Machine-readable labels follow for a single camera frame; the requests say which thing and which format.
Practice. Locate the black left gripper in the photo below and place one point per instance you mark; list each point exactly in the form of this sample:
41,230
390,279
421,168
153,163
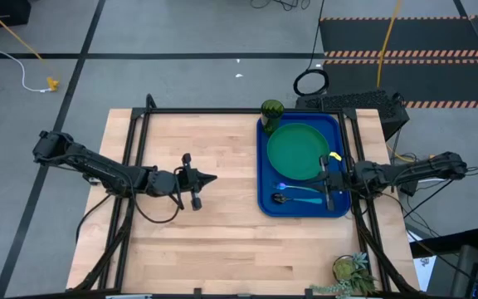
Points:
183,180

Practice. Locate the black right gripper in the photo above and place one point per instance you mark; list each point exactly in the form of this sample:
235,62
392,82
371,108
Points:
338,182

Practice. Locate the green round plate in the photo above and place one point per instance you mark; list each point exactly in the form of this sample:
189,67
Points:
297,151

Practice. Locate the green ribbed cup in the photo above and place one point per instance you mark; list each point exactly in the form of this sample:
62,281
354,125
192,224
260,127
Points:
272,114

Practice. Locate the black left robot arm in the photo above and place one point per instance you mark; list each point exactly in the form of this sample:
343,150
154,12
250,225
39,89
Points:
98,168

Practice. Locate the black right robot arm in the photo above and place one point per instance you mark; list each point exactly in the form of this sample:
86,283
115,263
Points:
413,170

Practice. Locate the blue plastic tray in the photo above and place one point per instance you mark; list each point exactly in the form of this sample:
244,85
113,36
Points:
301,209

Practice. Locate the yellow tag on gripper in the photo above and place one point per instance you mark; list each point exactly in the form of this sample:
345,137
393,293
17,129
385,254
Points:
335,156

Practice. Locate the potted succulent plant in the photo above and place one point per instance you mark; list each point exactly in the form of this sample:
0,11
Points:
344,269

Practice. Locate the black mat with hazard stripes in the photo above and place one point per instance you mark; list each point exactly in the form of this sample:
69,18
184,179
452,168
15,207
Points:
430,37

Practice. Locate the black metal table frame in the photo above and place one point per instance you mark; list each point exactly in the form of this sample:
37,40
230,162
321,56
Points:
239,110

